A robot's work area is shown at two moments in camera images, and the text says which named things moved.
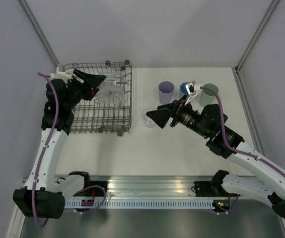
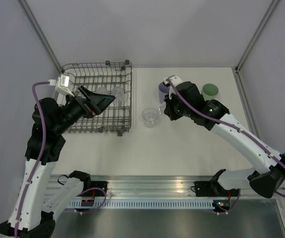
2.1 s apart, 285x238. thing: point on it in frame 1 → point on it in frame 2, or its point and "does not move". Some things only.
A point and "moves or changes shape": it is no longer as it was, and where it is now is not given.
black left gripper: (91, 85) → (101, 101)
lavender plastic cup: (166, 90) does not move
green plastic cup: (207, 97) does not move
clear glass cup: (149, 122) does not move
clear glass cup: (112, 87) moves or changes shape
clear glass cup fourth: (118, 96) does not move
